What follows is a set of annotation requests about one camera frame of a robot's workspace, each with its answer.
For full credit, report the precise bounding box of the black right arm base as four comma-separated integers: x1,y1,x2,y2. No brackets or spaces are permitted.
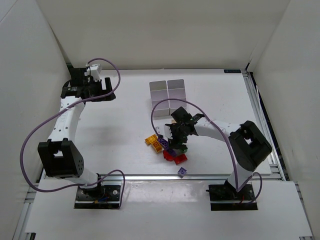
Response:
205,182,258,212

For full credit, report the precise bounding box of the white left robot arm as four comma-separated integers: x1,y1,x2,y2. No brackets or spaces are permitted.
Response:
37,64,116,189

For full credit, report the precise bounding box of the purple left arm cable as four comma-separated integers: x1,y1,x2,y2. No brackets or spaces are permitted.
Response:
19,57,126,210

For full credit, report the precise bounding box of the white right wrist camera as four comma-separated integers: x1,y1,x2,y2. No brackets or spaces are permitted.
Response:
163,124,173,139

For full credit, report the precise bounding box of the white right compartment container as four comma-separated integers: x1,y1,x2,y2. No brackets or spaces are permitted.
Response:
167,79,187,115

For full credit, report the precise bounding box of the red lego brick right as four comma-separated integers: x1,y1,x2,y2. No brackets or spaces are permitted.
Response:
173,154,188,165

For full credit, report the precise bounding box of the white compartment container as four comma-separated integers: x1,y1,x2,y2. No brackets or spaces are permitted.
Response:
167,79,187,115
149,80,170,118

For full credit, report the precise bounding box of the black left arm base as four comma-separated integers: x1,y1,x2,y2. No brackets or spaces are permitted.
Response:
74,184,122,210

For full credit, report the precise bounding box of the red lego brick left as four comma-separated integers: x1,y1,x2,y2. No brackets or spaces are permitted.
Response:
162,150,174,162

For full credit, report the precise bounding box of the yellow lego brick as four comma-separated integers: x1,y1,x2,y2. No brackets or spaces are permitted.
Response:
144,134,158,145

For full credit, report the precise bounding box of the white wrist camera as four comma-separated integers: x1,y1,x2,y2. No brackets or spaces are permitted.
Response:
163,124,173,139
85,63,102,82

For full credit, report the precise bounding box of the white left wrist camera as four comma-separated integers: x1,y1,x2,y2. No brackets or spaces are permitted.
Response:
85,63,102,82

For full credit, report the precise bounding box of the yellow-orange lego brick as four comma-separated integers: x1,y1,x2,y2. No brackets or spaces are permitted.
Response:
151,140,163,153

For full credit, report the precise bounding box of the purple lego brick on red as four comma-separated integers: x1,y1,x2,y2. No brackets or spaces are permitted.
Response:
166,148,177,157

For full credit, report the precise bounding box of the white left compartment container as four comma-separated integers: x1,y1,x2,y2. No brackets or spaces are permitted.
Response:
149,80,170,118

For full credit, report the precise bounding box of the lavender small lego brick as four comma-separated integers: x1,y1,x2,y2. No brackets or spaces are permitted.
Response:
177,167,187,178

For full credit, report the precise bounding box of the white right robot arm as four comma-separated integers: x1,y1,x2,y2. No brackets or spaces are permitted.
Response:
164,107,272,193

